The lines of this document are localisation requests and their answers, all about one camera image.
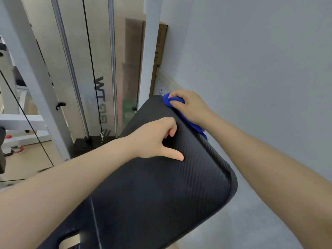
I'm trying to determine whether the person's right hand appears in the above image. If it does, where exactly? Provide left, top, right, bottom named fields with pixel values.
left=168, top=90, right=216, bottom=127

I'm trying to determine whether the person's left hand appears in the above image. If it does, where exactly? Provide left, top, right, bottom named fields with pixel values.
left=128, top=117, right=185, bottom=162

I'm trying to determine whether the blue cleaning cloth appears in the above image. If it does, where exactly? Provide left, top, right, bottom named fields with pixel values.
left=163, top=93, right=208, bottom=140

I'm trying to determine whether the person's left forearm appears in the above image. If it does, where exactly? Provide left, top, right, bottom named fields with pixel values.
left=0, top=136, right=137, bottom=249

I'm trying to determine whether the person's right forearm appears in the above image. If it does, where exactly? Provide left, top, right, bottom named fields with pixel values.
left=204, top=111, right=332, bottom=249

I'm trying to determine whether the black textured bench pad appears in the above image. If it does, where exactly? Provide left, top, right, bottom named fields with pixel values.
left=36, top=95, right=238, bottom=249

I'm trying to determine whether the brown cardboard box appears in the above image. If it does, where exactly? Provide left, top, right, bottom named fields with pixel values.
left=149, top=23, right=168, bottom=98

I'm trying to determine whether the steel guide rod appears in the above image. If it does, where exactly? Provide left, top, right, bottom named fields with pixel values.
left=107, top=0, right=119, bottom=138
left=50, top=0, right=90, bottom=140

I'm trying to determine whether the clear lettered shield panel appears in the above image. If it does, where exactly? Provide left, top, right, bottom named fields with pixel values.
left=56, top=0, right=147, bottom=139

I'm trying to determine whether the black weight stack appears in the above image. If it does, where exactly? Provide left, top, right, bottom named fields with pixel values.
left=72, top=136, right=118, bottom=157

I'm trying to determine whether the red and white floor foot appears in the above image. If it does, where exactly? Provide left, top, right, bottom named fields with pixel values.
left=5, top=135, right=24, bottom=154

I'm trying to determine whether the black machine cable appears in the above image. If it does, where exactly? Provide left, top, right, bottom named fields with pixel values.
left=82, top=0, right=105, bottom=135

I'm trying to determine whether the white slanted machine frame post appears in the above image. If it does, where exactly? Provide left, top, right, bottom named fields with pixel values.
left=0, top=0, right=71, bottom=162

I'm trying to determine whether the thin black diagonal cable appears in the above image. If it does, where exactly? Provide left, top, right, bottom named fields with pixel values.
left=0, top=70, right=54, bottom=167

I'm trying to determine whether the white machine base frame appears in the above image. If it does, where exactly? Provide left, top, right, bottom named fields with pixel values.
left=0, top=85, right=52, bottom=149

